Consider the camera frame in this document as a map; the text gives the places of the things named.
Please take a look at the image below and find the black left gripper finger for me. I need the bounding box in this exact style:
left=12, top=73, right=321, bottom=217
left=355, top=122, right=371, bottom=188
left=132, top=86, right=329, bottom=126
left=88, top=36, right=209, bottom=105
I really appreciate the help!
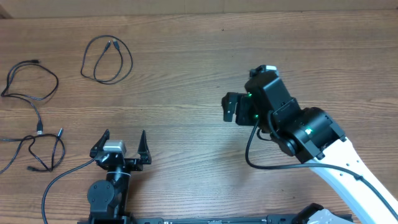
left=90, top=129, right=109, bottom=158
left=137, top=130, right=152, bottom=164

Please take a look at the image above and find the thick black USB cable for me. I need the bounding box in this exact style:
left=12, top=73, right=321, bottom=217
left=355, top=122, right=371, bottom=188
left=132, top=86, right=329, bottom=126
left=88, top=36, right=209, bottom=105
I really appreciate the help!
left=80, top=34, right=134, bottom=85

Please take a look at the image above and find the thin black braided cable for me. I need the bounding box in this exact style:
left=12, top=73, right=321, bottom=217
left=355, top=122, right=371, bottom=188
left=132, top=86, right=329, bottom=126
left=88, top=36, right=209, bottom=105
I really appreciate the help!
left=0, top=127, right=66, bottom=175

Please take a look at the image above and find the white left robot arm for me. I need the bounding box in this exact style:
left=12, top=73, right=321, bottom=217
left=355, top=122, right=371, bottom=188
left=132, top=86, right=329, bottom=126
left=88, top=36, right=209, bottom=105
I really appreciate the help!
left=87, top=130, right=152, bottom=223

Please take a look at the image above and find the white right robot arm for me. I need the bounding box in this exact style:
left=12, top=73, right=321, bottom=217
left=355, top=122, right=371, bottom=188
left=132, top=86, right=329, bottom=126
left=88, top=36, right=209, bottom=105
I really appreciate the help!
left=221, top=65, right=397, bottom=223

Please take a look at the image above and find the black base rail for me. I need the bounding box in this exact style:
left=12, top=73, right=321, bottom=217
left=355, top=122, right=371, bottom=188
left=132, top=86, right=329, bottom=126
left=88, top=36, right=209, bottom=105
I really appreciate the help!
left=77, top=203, right=354, bottom=224

